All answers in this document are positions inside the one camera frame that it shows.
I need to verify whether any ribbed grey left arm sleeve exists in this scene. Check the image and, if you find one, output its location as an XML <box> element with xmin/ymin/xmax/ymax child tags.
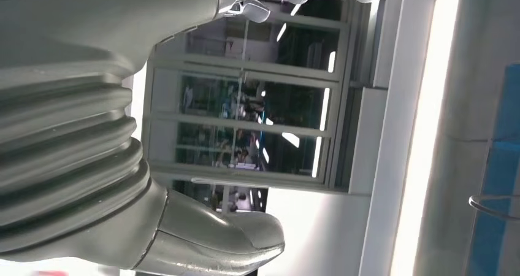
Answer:
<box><xmin>0</xmin><ymin>63</ymin><xmax>152</xmax><ymax>251</ymax></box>

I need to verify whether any white framed glass window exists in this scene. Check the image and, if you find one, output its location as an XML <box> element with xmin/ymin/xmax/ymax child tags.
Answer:
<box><xmin>144</xmin><ymin>0</ymin><xmax>356</xmax><ymax>191</ymax></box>

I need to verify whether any long white light strip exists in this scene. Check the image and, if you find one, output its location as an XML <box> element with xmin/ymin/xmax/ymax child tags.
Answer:
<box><xmin>389</xmin><ymin>0</ymin><xmax>462</xmax><ymax>276</ymax></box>

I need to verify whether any blue flat panel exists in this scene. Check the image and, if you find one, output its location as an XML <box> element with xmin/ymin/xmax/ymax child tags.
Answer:
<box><xmin>465</xmin><ymin>63</ymin><xmax>520</xmax><ymax>276</ymax></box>

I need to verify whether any thin metal wire loop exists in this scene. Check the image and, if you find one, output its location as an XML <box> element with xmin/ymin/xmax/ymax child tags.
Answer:
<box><xmin>468</xmin><ymin>194</ymin><xmax>520</xmax><ymax>223</ymax></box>

